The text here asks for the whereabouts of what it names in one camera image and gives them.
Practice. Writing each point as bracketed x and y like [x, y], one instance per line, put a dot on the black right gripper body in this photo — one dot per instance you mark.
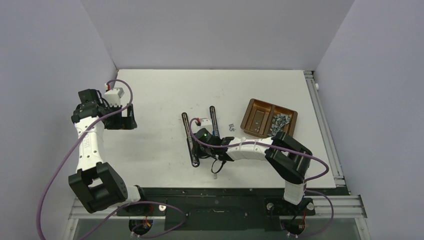
[203, 151]

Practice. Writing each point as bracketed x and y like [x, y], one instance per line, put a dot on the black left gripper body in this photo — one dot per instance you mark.
[116, 121]

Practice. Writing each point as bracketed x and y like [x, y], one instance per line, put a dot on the black stapler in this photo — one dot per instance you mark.
[193, 158]

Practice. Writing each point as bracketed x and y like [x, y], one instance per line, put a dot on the blue stapler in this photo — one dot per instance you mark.
[214, 121]

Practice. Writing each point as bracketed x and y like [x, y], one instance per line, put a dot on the grey staple strip cluster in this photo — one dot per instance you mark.
[232, 127]

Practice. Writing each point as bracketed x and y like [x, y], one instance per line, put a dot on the brown wooden tray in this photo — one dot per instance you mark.
[258, 116]

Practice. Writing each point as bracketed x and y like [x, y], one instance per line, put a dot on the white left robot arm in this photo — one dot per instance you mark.
[95, 183]

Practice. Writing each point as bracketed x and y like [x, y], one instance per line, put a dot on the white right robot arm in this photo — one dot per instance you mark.
[285, 154]

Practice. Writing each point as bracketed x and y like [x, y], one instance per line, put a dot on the pile of staple strips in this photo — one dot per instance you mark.
[280, 122]

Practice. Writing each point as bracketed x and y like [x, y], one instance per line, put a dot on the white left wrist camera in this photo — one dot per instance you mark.
[113, 96]

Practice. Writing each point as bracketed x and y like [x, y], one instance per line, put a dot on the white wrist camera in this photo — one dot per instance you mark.
[205, 123]
[113, 96]

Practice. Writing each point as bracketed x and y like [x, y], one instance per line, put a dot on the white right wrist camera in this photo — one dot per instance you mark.
[205, 123]

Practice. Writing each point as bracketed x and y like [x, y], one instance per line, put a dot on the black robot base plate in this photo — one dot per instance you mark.
[227, 209]

